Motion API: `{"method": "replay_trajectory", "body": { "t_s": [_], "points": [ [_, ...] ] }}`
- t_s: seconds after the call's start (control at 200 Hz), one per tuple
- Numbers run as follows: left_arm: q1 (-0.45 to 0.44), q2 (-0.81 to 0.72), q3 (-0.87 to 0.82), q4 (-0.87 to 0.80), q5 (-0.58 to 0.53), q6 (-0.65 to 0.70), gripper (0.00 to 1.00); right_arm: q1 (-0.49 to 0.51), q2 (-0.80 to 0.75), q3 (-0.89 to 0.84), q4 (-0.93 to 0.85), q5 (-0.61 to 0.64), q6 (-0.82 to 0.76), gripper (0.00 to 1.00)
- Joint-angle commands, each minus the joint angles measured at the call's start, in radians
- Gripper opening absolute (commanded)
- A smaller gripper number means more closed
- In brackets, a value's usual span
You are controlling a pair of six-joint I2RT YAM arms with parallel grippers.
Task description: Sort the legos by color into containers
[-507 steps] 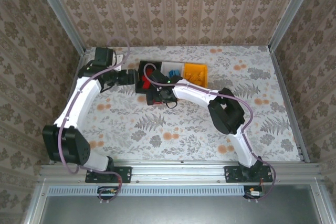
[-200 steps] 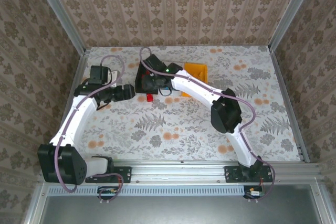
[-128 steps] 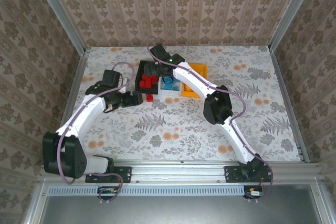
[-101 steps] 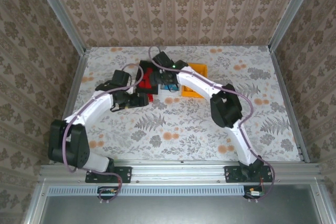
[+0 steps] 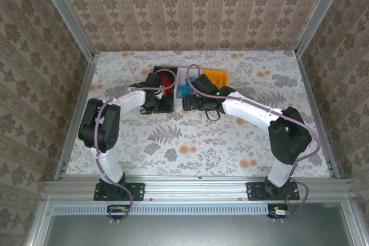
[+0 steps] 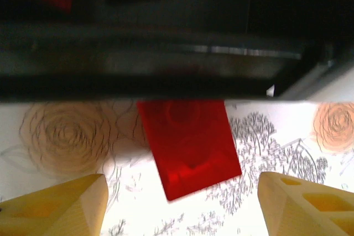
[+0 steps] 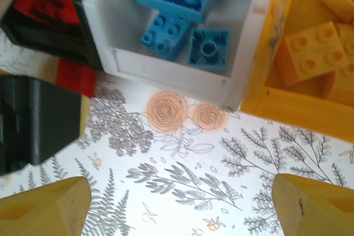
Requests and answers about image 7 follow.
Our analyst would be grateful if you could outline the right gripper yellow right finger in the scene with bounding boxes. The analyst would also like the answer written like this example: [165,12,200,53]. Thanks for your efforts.
[272,174,354,236]

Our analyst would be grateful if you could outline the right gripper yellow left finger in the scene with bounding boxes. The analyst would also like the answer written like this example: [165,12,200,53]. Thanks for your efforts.
[0,176,92,236]

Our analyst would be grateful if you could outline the red lego brick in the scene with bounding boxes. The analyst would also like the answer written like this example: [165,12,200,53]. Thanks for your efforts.
[56,59,97,99]
[16,0,81,31]

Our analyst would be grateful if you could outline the black plastic bin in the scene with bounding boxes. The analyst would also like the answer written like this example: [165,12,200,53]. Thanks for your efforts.
[0,0,103,72]

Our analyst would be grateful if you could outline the yellow plastic bin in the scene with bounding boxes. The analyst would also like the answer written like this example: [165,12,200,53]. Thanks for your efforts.
[240,0,354,145]

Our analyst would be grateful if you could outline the floral table cover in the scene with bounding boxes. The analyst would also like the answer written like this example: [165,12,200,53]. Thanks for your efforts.
[0,30,354,236]

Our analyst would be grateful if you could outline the white plastic bin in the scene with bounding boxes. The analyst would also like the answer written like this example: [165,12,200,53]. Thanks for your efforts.
[81,0,280,111]

